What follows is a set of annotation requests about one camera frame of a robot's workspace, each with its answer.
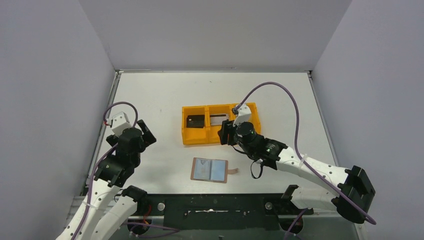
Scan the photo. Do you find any tan leather card holder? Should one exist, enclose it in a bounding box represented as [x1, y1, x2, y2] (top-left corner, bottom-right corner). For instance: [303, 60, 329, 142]
[190, 157, 239, 184]

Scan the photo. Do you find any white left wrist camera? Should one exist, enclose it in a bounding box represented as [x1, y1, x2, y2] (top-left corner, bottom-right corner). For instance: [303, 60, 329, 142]
[110, 111, 132, 137]

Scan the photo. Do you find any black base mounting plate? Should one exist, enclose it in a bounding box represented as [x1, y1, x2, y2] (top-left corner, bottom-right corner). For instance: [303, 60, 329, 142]
[128, 193, 302, 231]

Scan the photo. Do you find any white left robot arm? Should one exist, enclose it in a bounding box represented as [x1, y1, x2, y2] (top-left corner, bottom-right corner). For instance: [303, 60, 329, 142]
[57, 118, 157, 240]

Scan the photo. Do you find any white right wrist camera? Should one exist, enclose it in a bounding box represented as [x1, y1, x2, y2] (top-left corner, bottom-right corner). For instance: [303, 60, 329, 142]
[232, 103, 252, 127]

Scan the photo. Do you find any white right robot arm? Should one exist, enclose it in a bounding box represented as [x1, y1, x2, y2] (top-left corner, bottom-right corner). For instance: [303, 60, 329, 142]
[217, 120, 377, 225]

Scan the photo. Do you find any black card in bin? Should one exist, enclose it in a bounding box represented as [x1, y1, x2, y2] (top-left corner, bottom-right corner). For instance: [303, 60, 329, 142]
[186, 114, 205, 129]

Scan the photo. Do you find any yellow three-compartment plastic bin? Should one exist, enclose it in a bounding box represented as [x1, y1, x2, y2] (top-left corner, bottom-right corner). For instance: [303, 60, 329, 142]
[181, 102, 262, 146]

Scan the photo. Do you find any silver card in bin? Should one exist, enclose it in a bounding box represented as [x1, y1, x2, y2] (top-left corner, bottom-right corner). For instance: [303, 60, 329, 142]
[209, 113, 229, 127]

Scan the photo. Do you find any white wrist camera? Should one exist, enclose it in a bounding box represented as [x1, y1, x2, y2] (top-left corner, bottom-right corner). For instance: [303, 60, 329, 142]
[232, 103, 252, 127]
[110, 111, 132, 137]

